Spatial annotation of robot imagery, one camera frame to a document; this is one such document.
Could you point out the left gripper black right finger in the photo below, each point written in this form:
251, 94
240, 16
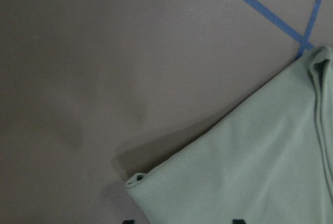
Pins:
239, 221

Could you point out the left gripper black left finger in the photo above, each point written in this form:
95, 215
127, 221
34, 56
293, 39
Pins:
128, 222

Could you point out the olive green long-sleeve shirt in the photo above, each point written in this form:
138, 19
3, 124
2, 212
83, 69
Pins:
268, 161

